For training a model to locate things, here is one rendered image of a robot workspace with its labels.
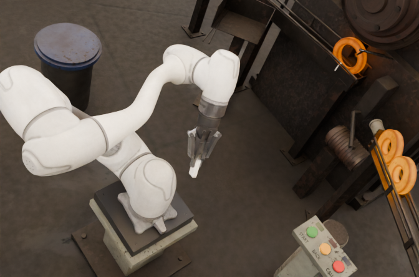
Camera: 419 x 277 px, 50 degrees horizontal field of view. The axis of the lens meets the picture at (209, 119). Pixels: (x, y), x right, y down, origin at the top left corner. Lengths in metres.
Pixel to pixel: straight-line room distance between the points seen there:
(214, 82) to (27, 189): 1.22
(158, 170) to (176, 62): 0.40
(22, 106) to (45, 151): 0.14
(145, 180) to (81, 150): 0.52
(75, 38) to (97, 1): 1.02
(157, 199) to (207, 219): 0.76
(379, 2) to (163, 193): 1.19
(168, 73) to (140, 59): 1.53
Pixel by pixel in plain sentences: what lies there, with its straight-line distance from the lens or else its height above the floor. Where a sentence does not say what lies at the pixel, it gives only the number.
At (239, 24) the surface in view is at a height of 0.60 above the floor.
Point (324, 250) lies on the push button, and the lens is 1.77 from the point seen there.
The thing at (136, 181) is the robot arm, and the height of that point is 0.63.
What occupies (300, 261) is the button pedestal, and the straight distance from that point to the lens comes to 1.86.
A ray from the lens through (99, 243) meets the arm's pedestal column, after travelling 2.18.
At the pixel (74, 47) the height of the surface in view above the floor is 0.43.
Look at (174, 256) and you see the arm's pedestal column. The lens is 2.20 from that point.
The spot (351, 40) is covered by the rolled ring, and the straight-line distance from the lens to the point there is 2.33.
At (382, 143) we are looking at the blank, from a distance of 2.13.
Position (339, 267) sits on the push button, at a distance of 1.77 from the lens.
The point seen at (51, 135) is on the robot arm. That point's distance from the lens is 1.12.
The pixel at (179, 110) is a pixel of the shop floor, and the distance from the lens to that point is 2.73.
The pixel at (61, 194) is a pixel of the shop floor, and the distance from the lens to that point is 2.31.
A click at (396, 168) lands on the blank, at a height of 0.72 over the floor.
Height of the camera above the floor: 1.99
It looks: 47 degrees down
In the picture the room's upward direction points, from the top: 23 degrees clockwise
